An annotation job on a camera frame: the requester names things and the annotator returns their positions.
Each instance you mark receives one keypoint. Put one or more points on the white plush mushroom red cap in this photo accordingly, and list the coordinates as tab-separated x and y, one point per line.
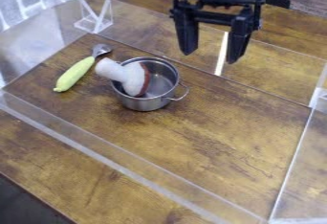
133	75

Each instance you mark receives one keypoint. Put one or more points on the clear acrylic triangular bracket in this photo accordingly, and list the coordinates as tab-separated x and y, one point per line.
96	22

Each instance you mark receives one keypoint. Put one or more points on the small silver metal pot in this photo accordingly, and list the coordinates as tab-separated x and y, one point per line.
166	87

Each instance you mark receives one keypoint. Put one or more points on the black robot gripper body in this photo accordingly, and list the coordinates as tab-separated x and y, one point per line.
252	10

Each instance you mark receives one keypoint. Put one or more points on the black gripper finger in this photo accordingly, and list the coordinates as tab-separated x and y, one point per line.
188	31
240	38

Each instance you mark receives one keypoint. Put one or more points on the yellow-green handled metal spoon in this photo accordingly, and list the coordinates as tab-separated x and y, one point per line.
74	74

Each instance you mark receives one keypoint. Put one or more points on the clear acrylic enclosure wall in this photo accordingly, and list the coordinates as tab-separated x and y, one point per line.
234	155

